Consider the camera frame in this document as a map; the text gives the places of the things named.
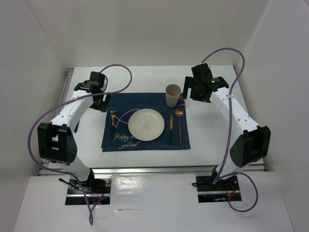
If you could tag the beige paper cup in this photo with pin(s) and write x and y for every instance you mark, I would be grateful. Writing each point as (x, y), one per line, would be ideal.
(172, 92)

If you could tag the dark blue cloth placemat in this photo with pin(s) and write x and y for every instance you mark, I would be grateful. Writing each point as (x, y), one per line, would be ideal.
(128, 103)

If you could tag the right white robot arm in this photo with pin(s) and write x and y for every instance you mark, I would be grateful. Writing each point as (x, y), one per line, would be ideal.
(247, 141)

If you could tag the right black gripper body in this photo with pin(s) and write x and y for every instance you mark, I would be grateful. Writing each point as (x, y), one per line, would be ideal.
(195, 94)

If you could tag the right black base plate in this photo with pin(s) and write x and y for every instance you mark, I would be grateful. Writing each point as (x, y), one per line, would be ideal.
(220, 192)

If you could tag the gold knife green handle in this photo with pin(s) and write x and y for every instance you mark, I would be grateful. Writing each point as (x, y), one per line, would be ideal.
(170, 128)

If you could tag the copper spoon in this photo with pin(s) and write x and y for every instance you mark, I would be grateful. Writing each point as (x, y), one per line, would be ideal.
(179, 112)

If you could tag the gold fork green handle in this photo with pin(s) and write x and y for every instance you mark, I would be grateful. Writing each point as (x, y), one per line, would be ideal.
(113, 116)
(76, 127)

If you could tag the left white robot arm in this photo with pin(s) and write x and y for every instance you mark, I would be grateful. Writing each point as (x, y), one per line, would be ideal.
(55, 139)

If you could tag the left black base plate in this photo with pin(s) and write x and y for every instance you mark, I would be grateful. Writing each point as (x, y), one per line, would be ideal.
(98, 193)

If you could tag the aluminium rail front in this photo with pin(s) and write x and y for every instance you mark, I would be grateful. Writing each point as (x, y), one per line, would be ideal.
(157, 170)

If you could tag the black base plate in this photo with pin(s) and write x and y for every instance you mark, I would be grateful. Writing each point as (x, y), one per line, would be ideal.
(220, 192)
(98, 193)

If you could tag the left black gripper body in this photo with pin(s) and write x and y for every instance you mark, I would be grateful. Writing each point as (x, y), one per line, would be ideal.
(100, 105)

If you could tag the cream round plate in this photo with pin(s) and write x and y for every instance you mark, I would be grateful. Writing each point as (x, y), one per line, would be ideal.
(146, 125)

